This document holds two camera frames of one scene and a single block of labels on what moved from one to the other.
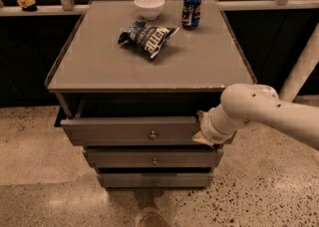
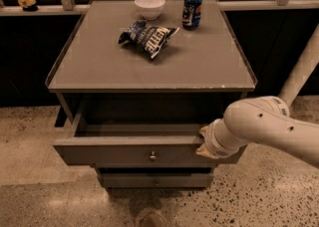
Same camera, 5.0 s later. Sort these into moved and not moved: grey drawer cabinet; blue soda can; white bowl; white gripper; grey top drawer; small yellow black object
Moved: white gripper; grey top drawer
Not moved: blue soda can; grey drawer cabinet; small yellow black object; white bowl
